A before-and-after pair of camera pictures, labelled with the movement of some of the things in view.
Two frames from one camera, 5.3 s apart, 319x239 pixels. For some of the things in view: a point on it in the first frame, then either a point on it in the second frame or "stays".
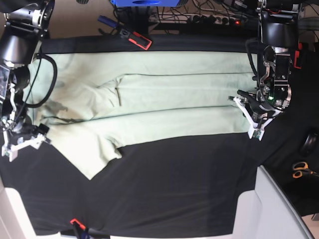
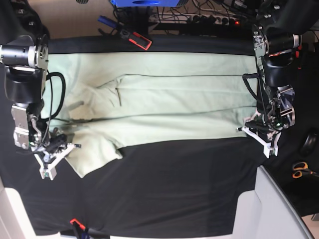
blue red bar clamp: [134, 38] stays
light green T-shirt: [91, 102] stays
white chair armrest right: [265, 213] stays
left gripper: [23, 136] → [31, 132]
